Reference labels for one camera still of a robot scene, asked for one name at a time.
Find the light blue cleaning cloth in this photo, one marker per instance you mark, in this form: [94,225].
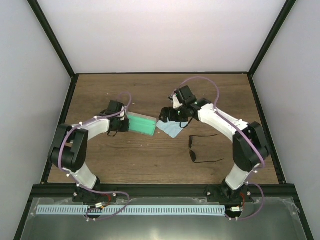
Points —
[171,128]

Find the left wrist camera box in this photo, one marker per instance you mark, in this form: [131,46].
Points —
[114,107]

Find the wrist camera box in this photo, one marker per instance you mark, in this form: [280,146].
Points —
[114,107]
[185,96]

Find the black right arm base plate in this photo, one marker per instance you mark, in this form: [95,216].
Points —
[224,195]

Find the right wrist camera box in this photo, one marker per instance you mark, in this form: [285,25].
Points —
[185,96]

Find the grey glasses case green lining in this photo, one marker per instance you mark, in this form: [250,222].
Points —
[141,124]

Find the shiny metal front sheet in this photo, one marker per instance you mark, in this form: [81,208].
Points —
[271,218]

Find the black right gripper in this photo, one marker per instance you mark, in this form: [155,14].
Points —
[165,111]

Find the light blue slotted cable duct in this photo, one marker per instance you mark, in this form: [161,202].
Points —
[133,210]

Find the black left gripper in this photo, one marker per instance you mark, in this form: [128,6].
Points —
[126,127]

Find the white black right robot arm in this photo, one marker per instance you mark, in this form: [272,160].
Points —
[249,143]

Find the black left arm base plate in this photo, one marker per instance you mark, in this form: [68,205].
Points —
[81,195]

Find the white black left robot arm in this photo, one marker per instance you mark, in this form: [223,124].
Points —
[68,151]

